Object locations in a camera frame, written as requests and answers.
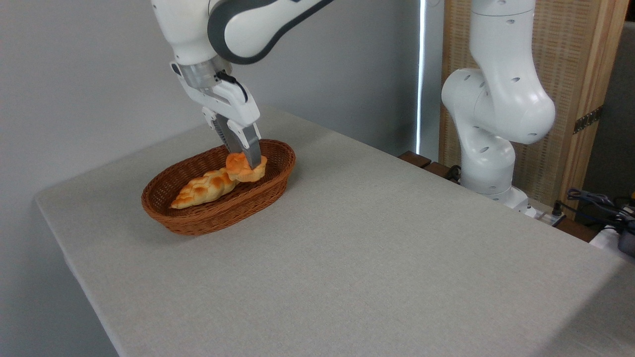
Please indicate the dark metal hinge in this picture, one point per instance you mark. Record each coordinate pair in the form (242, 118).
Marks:
(588, 120)

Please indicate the grey round container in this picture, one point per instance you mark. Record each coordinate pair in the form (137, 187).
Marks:
(627, 243)

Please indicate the woven wooden folding screen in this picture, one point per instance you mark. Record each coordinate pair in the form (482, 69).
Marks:
(575, 59)

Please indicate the grey tablecloth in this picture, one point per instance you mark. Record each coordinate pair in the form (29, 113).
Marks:
(377, 277)

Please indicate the long braided bread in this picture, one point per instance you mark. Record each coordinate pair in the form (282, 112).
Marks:
(203, 189)

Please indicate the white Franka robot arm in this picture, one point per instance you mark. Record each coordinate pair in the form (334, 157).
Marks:
(501, 99)

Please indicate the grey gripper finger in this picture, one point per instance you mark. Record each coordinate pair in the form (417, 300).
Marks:
(250, 146)
(221, 131)

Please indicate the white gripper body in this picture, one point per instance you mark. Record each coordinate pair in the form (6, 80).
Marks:
(230, 101)

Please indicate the round orange bread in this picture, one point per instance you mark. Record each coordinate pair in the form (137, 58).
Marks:
(243, 171)

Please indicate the brown wicker basket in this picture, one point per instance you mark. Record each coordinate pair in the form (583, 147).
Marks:
(218, 218)

